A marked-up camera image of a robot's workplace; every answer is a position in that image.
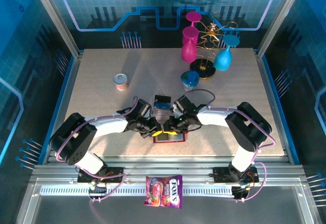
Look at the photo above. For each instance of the pink wine glass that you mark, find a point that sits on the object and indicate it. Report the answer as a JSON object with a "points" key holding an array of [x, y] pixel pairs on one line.
{"points": [[193, 16], [189, 53]]}

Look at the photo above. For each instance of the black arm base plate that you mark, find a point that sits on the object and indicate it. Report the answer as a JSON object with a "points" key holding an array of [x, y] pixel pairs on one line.
{"points": [[219, 175], [84, 178]]}

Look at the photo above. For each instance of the red card holder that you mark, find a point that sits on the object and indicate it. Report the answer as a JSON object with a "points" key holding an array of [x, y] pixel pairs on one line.
{"points": [[178, 138]]}

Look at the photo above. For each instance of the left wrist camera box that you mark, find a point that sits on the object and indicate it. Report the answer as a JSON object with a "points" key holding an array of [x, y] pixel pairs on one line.
{"points": [[141, 108]]}

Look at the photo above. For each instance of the aluminium frame post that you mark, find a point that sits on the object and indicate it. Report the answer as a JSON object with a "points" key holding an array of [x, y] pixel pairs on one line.
{"points": [[279, 17], [56, 17]]}

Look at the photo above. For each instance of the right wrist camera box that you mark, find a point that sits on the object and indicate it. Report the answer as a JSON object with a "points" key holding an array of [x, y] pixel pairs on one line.
{"points": [[184, 104]]}

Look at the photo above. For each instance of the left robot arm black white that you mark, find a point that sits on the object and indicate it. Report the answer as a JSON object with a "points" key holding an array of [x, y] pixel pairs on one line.
{"points": [[109, 126]]}

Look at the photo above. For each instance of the blue wine glass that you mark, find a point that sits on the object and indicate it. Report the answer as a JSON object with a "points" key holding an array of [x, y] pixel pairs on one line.
{"points": [[222, 61]]}

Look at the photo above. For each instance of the purple candy bag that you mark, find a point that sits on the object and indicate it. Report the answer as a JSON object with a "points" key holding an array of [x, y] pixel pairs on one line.
{"points": [[163, 191]]}

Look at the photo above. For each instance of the aluminium side rail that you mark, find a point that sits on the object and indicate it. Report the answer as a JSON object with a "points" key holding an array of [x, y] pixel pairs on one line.
{"points": [[67, 91], [271, 91]]}

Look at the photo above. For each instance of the black credit card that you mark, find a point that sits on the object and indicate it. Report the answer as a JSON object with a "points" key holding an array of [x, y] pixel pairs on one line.
{"points": [[163, 98]]}

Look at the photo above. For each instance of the black controller board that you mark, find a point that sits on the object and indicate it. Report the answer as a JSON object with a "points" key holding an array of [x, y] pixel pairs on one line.
{"points": [[100, 191], [239, 194]]}

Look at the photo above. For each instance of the blue credit card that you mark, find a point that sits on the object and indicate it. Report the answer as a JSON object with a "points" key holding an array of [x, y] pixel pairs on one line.
{"points": [[160, 105]]}

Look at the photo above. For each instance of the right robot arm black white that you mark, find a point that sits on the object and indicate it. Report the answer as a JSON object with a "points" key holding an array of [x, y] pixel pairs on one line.
{"points": [[216, 115]]}

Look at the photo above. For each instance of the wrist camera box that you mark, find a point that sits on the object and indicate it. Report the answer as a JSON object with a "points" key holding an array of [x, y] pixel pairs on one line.
{"points": [[141, 108], [184, 104]]}

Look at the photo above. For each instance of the pale credit card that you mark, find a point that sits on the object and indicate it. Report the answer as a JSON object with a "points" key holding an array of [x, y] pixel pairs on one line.
{"points": [[163, 138]]}

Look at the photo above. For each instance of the aluminium front rail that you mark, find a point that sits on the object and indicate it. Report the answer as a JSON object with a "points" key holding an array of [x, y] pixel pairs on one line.
{"points": [[165, 165]]}

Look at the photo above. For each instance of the small tin can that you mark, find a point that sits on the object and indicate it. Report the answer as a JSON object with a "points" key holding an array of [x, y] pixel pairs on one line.
{"points": [[121, 81]]}

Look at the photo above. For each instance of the yogurt cup blue lid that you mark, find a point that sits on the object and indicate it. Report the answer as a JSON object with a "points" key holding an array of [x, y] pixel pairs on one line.
{"points": [[189, 77]]}

